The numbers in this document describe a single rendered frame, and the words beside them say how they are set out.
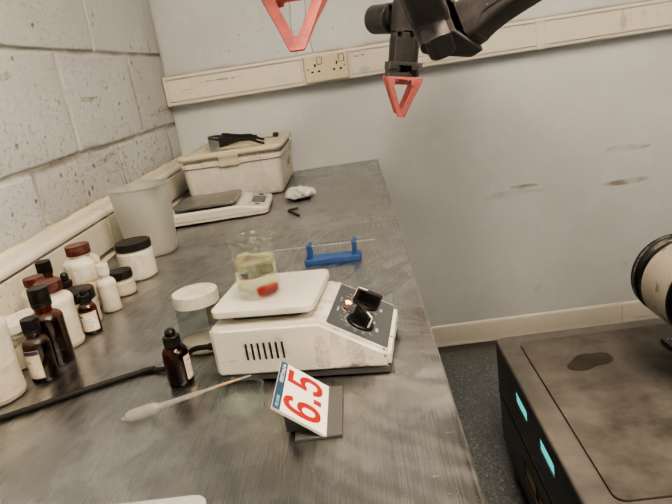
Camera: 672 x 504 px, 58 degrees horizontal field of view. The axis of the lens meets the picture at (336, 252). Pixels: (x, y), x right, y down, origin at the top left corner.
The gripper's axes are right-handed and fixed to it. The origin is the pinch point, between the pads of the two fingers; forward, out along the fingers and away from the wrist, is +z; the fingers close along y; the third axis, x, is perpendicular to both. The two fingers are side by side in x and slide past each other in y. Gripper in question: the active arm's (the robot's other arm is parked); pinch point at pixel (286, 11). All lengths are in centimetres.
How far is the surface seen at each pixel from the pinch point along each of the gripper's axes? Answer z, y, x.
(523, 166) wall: -41, 165, -56
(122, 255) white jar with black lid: 4, 62, 43
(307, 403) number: 32.0, 16.2, 2.9
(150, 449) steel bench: 35.2, 15.3, 18.5
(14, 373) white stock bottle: 26, 26, 40
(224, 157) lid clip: -36, 116, 38
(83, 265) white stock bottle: 8, 49, 44
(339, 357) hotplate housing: 27.5, 22.5, 0.0
